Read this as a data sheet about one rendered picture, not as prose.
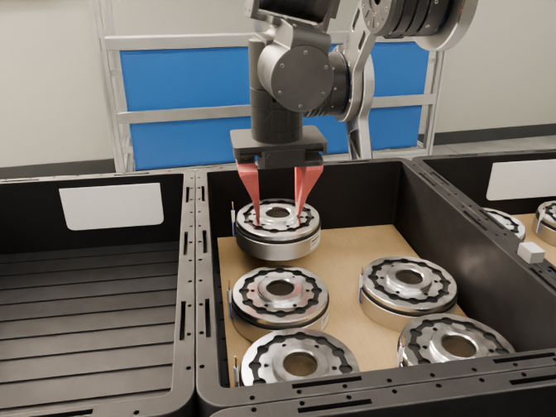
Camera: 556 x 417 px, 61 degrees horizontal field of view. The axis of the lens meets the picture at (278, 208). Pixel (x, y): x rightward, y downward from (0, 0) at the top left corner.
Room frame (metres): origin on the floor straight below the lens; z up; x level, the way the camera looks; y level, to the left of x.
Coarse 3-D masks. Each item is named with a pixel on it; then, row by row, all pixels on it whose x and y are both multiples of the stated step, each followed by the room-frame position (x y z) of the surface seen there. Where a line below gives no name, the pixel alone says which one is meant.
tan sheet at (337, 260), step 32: (224, 256) 0.53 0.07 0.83; (320, 256) 0.53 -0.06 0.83; (352, 256) 0.53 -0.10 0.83; (384, 256) 0.53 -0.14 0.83; (416, 256) 0.53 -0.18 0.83; (224, 288) 0.46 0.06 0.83; (352, 288) 0.46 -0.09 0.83; (224, 320) 0.40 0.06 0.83; (352, 320) 0.40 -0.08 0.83; (352, 352) 0.35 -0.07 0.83; (384, 352) 0.35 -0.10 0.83
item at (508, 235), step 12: (420, 156) 0.64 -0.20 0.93; (432, 156) 0.64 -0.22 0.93; (444, 156) 0.64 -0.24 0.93; (456, 156) 0.64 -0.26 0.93; (468, 156) 0.64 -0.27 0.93; (480, 156) 0.64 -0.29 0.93; (492, 156) 0.64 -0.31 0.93; (504, 156) 0.64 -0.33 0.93; (516, 156) 0.65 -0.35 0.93; (528, 156) 0.65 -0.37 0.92; (420, 168) 0.59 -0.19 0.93; (444, 180) 0.55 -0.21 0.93; (456, 192) 0.51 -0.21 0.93; (468, 204) 0.48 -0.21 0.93; (480, 216) 0.45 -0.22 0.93; (504, 228) 0.42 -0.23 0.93; (516, 240) 0.40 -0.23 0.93; (540, 264) 0.35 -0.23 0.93; (552, 264) 0.35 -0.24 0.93; (552, 276) 0.33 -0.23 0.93
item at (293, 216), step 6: (270, 204) 0.53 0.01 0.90; (276, 204) 0.53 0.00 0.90; (282, 204) 0.53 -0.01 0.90; (264, 210) 0.51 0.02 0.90; (270, 210) 0.52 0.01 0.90; (276, 210) 0.52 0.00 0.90; (282, 210) 0.52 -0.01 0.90; (288, 210) 0.52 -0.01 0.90; (294, 210) 0.51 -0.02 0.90; (264, 216) 0.50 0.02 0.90; (288, 216) 0.50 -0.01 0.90; (294, 216) 0.50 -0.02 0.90; (264, 222) 0.49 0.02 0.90; (270, 222) 0.49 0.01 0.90; (276, 222) 0.48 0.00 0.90; (282, 222) 0.48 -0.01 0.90; (288, 222) 0.49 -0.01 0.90
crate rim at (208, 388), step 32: (352, 160) 0.62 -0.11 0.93; (384, 160) 0.62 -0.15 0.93; (448, 192) 0.51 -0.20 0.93; (480, 224) 0.43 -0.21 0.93; (512, 256) 0.37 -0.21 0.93; (544, 288) 0.32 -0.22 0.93; (544, 352) 0.24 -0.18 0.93; (288, 384) 0.22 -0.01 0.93; (320, 384) 0.22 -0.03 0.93; (352, 384) 0.22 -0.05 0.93; (384, 384) 0.22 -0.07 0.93
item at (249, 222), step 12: (252, 204) 0.54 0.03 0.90; (264, 204) 0.55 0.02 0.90; (288, 204) 0.54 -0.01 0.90; (240, 216) 0.51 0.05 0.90; (252, 216) 0.51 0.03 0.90; (300, 216) 0.51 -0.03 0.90; (312, 216) 0.51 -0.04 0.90; (240, 228) 0.48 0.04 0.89; (252, 228) 0.48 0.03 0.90; (264, 228) 0.48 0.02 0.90; (276, 228) 0.48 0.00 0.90; (288, 228) 0.48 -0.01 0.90; (300, 228) 0.48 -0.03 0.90; (312, 228) 0.48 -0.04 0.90; (276, 240) 0.46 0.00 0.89
